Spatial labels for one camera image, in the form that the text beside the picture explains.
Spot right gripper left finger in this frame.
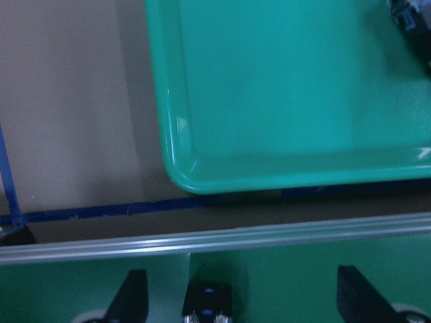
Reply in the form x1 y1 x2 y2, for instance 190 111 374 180
104 269 149 322

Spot green push button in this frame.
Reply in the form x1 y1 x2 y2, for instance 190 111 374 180
181 282 234 322

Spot green plastic tray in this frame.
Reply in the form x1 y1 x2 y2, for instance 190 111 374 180
145 1 430 194

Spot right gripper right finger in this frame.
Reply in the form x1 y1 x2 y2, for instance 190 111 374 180
337 265 401 323

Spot green conveyor belt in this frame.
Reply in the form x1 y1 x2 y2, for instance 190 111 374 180
1 213 430 322

